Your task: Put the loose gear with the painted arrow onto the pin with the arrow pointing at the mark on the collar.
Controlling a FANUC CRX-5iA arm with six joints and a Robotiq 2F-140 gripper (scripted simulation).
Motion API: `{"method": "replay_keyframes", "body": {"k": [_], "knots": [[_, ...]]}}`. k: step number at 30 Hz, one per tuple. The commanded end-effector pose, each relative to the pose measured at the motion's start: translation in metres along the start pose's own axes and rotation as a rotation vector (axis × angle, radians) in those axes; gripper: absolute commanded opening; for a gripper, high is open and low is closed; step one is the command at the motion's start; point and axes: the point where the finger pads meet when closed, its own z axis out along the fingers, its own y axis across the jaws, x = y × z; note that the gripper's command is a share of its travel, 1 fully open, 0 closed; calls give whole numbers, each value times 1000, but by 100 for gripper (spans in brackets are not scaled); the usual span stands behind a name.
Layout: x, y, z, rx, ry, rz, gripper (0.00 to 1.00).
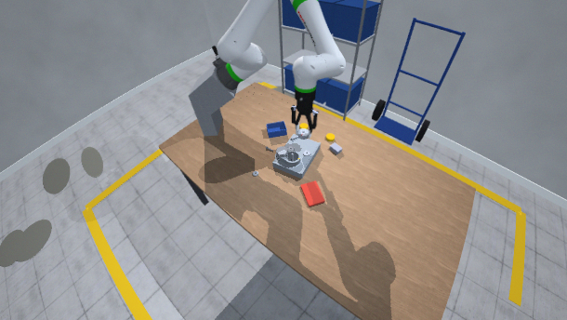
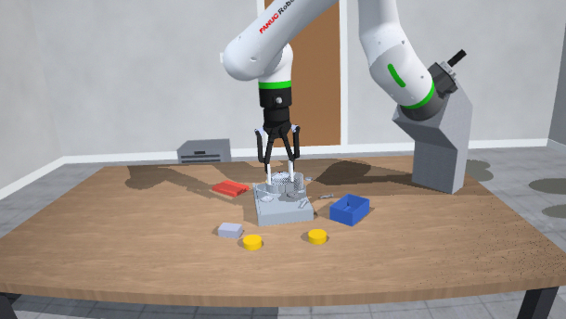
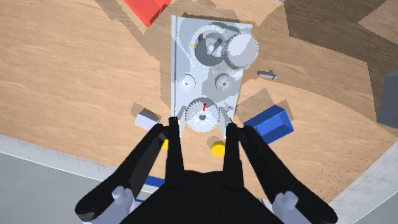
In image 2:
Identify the blue open box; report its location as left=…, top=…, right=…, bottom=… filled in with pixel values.
left=329, top=194, right=369, bottom=226

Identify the yellow short cylinder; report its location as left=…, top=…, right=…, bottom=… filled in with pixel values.
left=308, top=229, right=327, bottom=245
left=243, top=235, right=262, bottom=250

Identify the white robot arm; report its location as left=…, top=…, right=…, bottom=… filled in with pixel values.
left=223, top=0, right=467, bottom=121

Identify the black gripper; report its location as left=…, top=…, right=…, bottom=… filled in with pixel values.
left=254, top=107, right=301, bottom=185

